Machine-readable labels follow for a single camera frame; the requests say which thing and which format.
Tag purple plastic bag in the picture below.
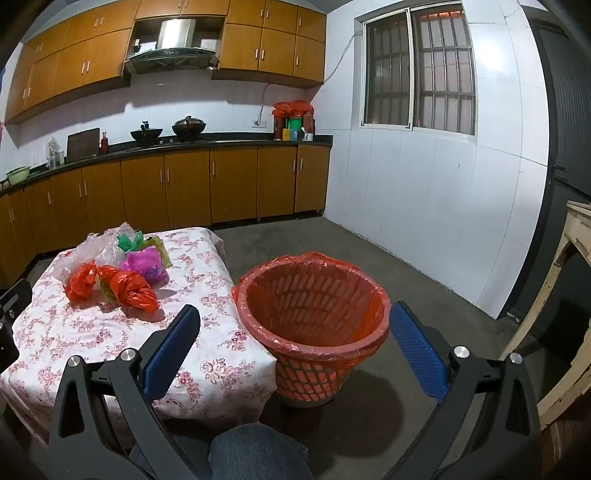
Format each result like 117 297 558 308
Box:
120 247 170 284

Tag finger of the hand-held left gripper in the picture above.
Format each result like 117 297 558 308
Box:
0 320 20 365
0 279 33 320

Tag wooden kitchen cabinets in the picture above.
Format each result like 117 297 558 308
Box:
4 0 327 124
0 143 331 287

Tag steel range hood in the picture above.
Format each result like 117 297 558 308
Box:
122 18 220 77

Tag black wok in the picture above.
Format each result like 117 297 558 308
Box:
130 120 163 147

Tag wooden upper kitchen cabinets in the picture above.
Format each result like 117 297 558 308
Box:
4 0 327 124

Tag black pot with lid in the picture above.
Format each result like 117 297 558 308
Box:
172 115 207 142

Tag wooden lower kitchen cabinets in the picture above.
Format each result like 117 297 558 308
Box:
0 143 331 287

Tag yellow-green printed plastic bag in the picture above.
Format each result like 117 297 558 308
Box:
145 235 174 268

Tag white clear plastic bag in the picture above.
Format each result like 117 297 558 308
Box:
50 233 114 287

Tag dark door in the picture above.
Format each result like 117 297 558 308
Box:
499 18 591 324

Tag red bag over bottles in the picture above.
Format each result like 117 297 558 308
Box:
272 99 315 121

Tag glass jar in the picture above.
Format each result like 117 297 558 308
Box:
46 137 65 169

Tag red mesh wastebasket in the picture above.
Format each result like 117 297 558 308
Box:
240 258 391 409

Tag black kitchen countertop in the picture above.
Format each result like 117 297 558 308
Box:
0 134 334 195

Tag floral tablecloth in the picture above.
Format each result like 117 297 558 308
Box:
0 226 278 444

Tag barred window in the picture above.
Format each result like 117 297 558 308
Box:
355 1 477 137

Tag pale wooden frame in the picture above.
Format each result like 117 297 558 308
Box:
501 200 591 430

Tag small red plastic bag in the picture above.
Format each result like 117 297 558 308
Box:
64 261 100 304

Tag twisted red plastic bag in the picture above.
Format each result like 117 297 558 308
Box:
97 265 160 315

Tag green plastic bag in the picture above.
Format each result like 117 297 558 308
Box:
116 231 145 254

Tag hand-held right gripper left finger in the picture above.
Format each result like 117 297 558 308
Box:
46 304 218 480

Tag white wall cable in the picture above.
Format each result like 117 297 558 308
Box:
256 30 366 123

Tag person's leg in jeans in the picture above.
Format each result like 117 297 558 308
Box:
129 422 315 480

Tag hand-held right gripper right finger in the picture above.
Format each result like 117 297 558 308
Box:
383 301 542 480

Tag dark cutting board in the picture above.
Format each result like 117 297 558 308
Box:
67 128 101 162

